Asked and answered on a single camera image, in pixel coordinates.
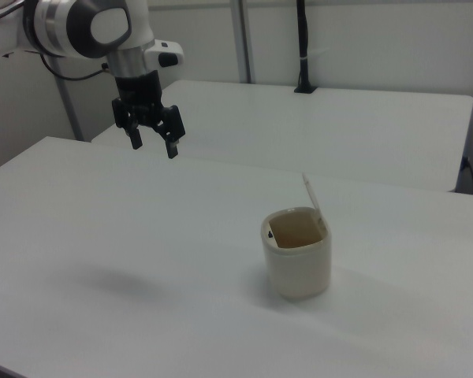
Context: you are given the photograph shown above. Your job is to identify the cream ceramic cup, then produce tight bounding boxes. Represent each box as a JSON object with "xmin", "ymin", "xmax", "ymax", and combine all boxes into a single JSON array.
[{"xmin": 260, "ymin": 206, "xmax": 333, "ymax": 302}]

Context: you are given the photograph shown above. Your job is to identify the white stick in cup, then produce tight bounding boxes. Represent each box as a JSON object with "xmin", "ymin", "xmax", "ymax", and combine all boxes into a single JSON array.
[{"xmin": 301, "ymin": 172, "xmax": 325, "ymax": 225}]

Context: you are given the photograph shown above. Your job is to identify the black camera pole with clamp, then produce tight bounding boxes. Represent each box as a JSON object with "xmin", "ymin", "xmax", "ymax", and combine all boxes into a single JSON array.
[{"xmin": 293, "ymin": 0, "xmax": 318, "ymax": 95}]

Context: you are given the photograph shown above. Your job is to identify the grey wall profile post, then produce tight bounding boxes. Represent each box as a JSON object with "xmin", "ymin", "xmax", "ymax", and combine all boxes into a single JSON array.
[
  {"xmin": 54, "ymin": 74, "xmax": 85, "ymax": 142},
  {"xmin": 229, "ymin": 0, "xmax": 258, "ymax": 84}
]

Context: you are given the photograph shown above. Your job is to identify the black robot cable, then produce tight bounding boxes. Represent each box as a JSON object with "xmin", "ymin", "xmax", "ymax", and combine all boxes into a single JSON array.
[{"xmin": 39, "ymin": 53, "xmax": 111, "ymax": 81}]

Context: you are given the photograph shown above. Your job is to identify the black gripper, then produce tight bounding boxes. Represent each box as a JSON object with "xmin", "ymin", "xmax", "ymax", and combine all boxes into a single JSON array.
[{"xmin": 110, "ymin": 69, "xmax": 187, "ymax": 160}]

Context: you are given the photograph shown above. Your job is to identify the black power cable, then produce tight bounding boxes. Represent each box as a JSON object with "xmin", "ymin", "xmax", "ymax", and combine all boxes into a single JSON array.
[{"xmin": 461, "ymin": 156, "xmax": 473, "ymax": 195}]

